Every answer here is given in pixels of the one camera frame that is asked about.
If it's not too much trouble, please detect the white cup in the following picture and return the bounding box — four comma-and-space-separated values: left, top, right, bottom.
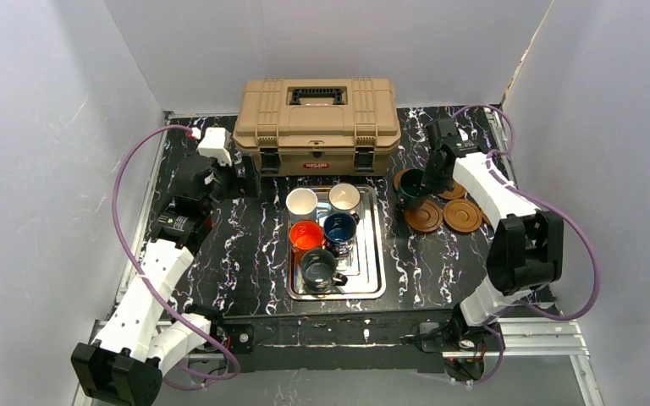
285, 188, 319, 224

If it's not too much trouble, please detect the dark grey cup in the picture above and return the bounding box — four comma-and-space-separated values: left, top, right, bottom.
300, 249, 349, 292

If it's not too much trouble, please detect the teal cup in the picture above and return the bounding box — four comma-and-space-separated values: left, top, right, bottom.
397, 168, 432, 210

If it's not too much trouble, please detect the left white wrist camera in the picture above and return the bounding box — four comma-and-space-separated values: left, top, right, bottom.
197, 127, 233, 167

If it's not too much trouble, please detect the tan plastic toolbox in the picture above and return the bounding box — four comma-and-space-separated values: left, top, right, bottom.
233, 78, 401, 177

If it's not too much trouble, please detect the brown wooden coaster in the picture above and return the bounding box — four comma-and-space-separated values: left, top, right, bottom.
404, 199, 443, 233
393, 167, 414, 192
443, 199, 483, 233
438, 182, 466, 200

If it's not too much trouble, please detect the orange cup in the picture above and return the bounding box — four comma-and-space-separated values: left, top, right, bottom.
289, 220, 324, 263

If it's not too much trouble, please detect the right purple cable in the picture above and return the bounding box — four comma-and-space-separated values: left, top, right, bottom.
450, 104, 602, 387

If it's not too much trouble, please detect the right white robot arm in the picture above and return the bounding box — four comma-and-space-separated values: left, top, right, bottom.
421, 118, 564, 327

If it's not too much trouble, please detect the aluminium frame rail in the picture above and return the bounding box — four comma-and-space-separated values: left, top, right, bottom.
80, 316, 603, 406

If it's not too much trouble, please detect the stainless steel tray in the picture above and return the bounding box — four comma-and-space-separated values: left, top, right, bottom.
286, 185, 386, 301

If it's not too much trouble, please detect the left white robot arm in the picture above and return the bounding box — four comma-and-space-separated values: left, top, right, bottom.
71, 154, 260, 405

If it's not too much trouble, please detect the navy blue cup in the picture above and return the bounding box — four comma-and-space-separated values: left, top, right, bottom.
322, 212, 360, 258

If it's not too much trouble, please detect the cream cup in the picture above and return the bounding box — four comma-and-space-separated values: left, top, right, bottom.
328, 183, 361, 215

